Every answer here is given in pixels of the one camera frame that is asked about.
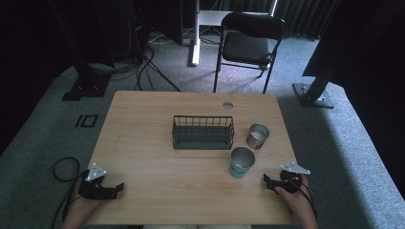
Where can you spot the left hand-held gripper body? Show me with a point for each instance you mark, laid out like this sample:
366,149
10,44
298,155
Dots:
90,190

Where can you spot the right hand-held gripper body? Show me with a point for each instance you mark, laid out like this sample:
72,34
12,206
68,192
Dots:
290,182

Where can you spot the teal metal cup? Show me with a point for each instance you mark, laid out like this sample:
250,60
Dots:
241,162

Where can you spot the person's right hand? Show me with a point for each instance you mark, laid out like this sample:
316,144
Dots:
296,201

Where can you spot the person's left hand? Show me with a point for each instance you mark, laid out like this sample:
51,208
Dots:
82,208

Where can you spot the silver metal cup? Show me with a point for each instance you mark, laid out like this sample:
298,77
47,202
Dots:
257,136

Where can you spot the round grey table grommet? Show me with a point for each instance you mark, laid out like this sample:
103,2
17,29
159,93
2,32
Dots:
227,105

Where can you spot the black metal stand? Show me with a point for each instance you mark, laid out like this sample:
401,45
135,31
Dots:
87,84
313,95

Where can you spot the black folding chair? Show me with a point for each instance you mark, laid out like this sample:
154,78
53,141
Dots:
246,47

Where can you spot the dark curtain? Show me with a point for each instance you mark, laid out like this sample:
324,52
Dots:
302,17

